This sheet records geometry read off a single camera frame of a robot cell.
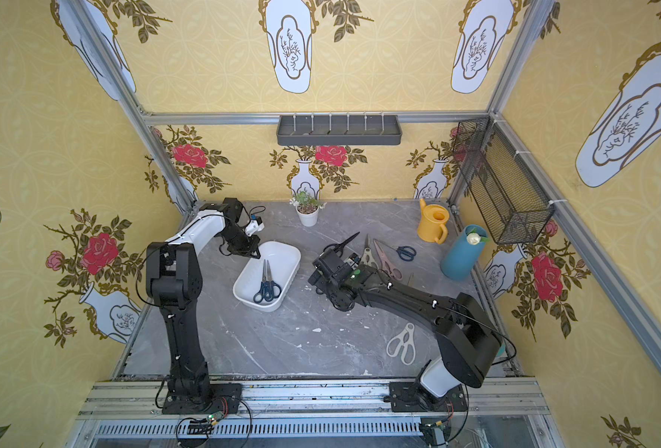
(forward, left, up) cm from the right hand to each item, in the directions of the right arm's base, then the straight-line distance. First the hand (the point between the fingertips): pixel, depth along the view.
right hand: (313, 291), depth 84 cm
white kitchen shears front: (-10, -28, -10) cm, 31 cm away
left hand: (+16, +23, -5) cm, 28 cm away
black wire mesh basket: (+16, -53, +23) cm, 60 cm away
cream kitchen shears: (+19, -17, -9) cm, 27 cm away
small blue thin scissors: (+22, -32, -10) cm, 40 cm away
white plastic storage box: (+15, +12, -8) cm, 21 cm away
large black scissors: (+25, -7, -10) cm, 28 cm away
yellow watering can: (+29, -40, 0) cm, 49 cm away
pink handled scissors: (+16, -24, -10) cm, 31 cm away
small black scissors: (+5, -1, -10) cm, 11 cm away
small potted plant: (+37, +6, -3) cm, 37 cm away
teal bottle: (+16, -49, -1) cm, 52 cm away
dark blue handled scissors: (+4, +15, -8) cm, 17 cm away
